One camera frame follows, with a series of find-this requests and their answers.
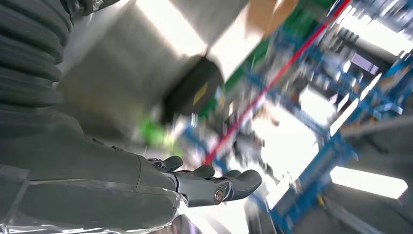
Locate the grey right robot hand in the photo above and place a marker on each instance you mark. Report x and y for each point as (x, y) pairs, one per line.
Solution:
(80, 181)

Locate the steel workbench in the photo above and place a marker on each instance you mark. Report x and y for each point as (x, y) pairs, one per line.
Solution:
(122, 64)

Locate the bright green plastic object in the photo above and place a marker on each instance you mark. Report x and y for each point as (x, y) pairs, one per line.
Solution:
(155, 134)

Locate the black case with yellow label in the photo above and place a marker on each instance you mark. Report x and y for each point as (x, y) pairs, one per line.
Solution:
(180, 97)

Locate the blue warehouse racking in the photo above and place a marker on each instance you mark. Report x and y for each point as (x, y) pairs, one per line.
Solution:
(322, 168)

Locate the cardboard box with white lining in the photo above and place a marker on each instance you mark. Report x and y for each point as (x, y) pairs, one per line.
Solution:
(267, 16)

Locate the green plastic crate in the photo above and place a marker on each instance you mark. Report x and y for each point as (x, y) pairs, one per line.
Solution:
(300, 19)

